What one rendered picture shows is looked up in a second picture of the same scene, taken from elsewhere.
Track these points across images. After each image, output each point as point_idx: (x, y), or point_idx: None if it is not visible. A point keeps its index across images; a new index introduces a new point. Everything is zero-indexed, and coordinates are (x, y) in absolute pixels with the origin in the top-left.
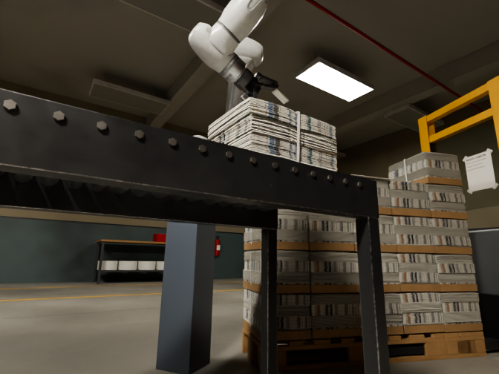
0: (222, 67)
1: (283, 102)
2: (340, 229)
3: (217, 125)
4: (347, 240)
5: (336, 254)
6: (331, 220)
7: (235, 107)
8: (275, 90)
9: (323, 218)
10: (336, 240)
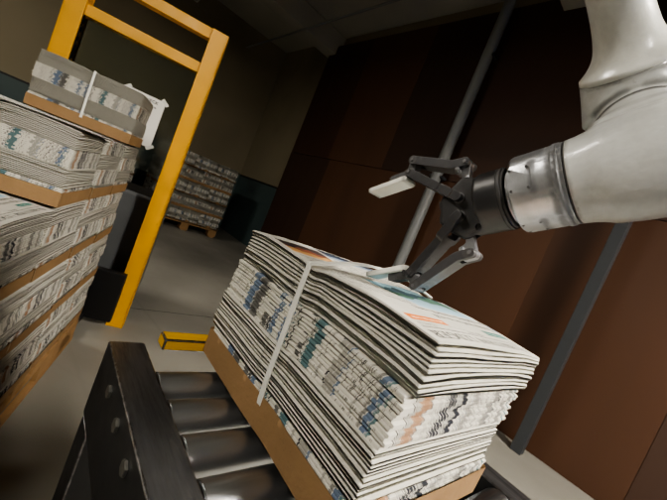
0: (591, 222)
1: (376, 191)
2: (26, 248)
3: (466, 365)
4: (29, 266)
5: (6, 304)
6: (24, 233)
7: (518, 357)
8: (413, 186)
9: (14, 234)
10: (15, 276)
